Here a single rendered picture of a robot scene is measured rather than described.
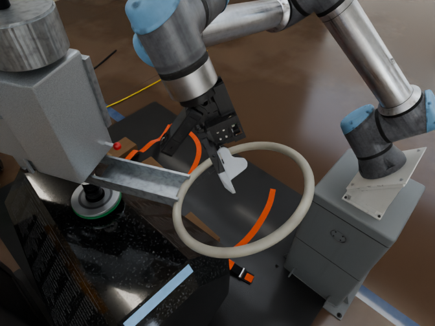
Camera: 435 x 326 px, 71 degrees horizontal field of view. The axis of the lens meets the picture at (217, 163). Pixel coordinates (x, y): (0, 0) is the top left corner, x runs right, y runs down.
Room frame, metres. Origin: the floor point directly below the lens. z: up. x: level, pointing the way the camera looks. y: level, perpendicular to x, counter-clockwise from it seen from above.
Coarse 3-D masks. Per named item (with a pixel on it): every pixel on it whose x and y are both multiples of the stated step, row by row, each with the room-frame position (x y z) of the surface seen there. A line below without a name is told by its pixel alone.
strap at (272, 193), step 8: (168, 128) 2.27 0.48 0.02; (160, 136) 2.14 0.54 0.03; (192, 136) 2.15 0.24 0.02; (152, 144) 1.94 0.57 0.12; (200, 144) 2.04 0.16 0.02; (136, 152) 1.75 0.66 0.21; (200, 152) 1.94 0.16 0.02; (192, 168) 1.75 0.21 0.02; (272, 192) 1.49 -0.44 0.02; (272, 200) 1.41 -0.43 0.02; (264, 208) 1.33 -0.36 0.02; (264, 216) 1.26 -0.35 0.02; (256, 224) 1.19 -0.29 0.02; (256, 232) 1.13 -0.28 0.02; (248, 240) 1.07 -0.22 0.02
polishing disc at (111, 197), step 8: (80, 192) 0.84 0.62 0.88; (112, 192) 0.84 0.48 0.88; (72, 200) 0.80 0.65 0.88; (80, 200) 0.80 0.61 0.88; (104, 200) 0.80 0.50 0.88; (112, 200) 0.80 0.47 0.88; (80, 208) 0.76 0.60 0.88; (88, 208) 0.76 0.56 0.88; (96, 208) 0.76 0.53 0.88; (104, 208) 0.76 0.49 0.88; (88, 216) 0.72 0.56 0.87
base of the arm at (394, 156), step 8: (392, 144) 0.91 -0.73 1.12; (384, 152) 0.87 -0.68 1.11; (392, 152) 0.88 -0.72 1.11; (400, 152) 0.89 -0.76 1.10; (360, 160) 0.90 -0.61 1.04; (368, 160) 0.87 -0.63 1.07; (376, 160) 0.86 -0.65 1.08; (384, 160) 0.85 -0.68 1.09; (392, 160) 0.85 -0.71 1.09; (400, 160) 0.85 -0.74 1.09; (360, 168) 0.90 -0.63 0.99; (368, 168) 0.85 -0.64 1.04; (376, 168) 0.84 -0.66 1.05; (384, 168) 0.83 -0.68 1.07; (392, 168) 0.82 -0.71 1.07; (400, 168) 0.82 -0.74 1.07; (368, 176) 0.84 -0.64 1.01; (376, 176) 0.82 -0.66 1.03; (384, 176) 0.81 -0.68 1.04
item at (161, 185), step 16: (112, 160) 0.84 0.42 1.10; (128, 160) 0.82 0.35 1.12; (96, 176) 0.74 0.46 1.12; (112, 176) 0.78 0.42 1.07; (128, 176) 0.78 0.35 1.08; (144, 176) 0.78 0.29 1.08; (160, 176) 0.77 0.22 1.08; (176, 176) 0.75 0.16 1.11; (128, 192) 0.69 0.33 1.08; (144, 192) 0.67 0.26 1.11; (160, 192) 0.69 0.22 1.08; (176, 192) 0.69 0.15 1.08
